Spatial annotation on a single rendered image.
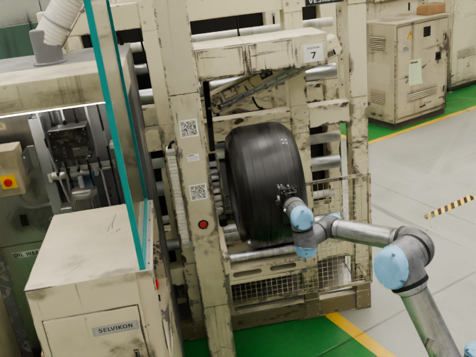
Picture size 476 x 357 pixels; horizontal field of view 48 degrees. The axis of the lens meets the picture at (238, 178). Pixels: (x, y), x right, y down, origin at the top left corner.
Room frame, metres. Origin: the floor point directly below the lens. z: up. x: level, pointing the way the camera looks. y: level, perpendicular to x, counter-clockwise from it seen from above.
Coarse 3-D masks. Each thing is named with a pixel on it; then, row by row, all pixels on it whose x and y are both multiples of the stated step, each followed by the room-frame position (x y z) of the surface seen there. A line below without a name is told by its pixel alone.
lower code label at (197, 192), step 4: (196, 184) 2.14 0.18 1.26; (200, 184) 2.15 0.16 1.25; (204, 184) 2.15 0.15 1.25; (192, 188) 2.14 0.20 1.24; (196, 188) 2.14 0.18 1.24; (200, 188) 2.15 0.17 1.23; (204, 188) 2.15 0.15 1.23; (192, 192) 2.14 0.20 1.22; (196, 192) 2.14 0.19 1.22; (200, 192) 2.14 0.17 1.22; (204, 192) 2.15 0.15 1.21; (192, 196) 2.14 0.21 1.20; (196, 196) 2.14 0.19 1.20; (200, 196) 2.14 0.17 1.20; (204, 196) 2.15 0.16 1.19; (192, 200) 2.14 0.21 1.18
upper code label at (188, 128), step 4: (184, 120) 2.14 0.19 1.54; (188, 120) 2.14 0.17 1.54; (192, 120) 2.15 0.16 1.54; (196, 120) 2.15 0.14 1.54; (180, 124) 2.14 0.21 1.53; (184, 124) 2.14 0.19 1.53; (188, 124) 2.14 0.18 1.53; (192, 124) 2.15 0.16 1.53; (196, 124) 2.15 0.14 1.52; (180, 128) 2.14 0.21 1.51; (184, 128) 2.14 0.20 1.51; (188, 128) 2.14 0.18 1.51; (192, 128) 2.15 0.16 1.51; (196, 128) 2.15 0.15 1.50; (180, 132) 2.14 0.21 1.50; (184, 132) 2.14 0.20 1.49; (188, 132) 2.14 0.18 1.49; (192, 132) 2.15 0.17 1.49; (196, 132) 2.15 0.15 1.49; (184, 136) 2.14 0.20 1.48; (188, 136) 2.14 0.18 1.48; (192, 136) 2.14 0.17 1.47
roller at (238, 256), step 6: (270, 246) 2.12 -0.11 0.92; (276, 246) 2.11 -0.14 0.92; (282, 246) 2.11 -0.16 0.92; (288, 246) 2.11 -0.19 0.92; (294, 246) 2.11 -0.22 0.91; (234, 252) 2.11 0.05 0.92; (240, 252) 2.10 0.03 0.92; (246, 252) 2.10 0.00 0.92; (252, 252) 2.10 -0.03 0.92; (258, 252) 2.09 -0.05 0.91; (264, 252) 2.09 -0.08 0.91; (270, 252) 2.10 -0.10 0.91; (276, 252) 2.10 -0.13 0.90; (282, 252) 2.10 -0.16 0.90; (288, 252) 2.11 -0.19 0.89; (234, 258) 2.08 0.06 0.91; (240, 258) 2.08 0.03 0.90; (246, 258) 2.08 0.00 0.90; (252, 258) 2.09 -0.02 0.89; (258, 258) 2.09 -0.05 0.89
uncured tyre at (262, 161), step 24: (240, 144) 2.13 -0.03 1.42; (264, 144) 2.12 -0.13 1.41; (288, 144) 2.12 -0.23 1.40; (240, 168) 2.05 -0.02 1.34; (264, 168) 2.04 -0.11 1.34; (288, 168) 2.04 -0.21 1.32; (240, 192) 2.02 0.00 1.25; (264, 192) 1.99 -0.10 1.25; (240, 216) 2.03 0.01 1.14; (264, 216) 1.98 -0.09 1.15; (264, 240) 2.02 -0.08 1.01; (288, 240) 2.06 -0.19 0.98
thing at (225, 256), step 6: (222, 228) 2.34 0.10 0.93; (222, 234) 2.24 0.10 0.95; (222, 240) 2.18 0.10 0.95; (222, 246) 2.12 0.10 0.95; (222, 252) 2.07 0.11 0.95; (228, 252) 2.10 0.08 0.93; (222, 258) 2.06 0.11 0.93; (228, 258) 2.04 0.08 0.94; (228, 264) 2.04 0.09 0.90; (228, 270) 2.04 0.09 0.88
